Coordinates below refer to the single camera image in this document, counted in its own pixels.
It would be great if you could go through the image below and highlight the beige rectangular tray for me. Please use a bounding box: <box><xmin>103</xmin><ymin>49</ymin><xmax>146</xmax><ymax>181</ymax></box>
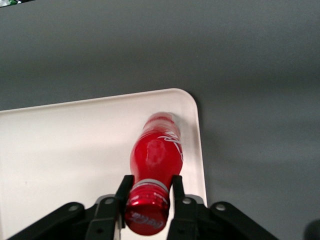
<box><xmin>0</xmin><ymin>87</ymin><xmax>209</xmax><ymax>240</ymax></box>

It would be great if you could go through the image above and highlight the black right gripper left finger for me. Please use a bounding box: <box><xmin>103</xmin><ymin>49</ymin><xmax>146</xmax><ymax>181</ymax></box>
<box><xmin>7</xmin><ymin>174</ymin><xmax>135</xmax><ymax>240</ymax></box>

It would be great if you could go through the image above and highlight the red coke bottle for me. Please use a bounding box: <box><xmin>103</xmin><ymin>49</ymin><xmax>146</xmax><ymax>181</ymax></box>
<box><xmin>123</xmin><ymin>111</ymin><xmax>185</xmax><ymax>237</ymax></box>

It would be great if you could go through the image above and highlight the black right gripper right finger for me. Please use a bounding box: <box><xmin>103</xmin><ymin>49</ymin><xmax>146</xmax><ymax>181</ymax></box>
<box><xmin>165</xmin><ymin>174</ymin><xmax>279</xmax><ymax>240</ymax></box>

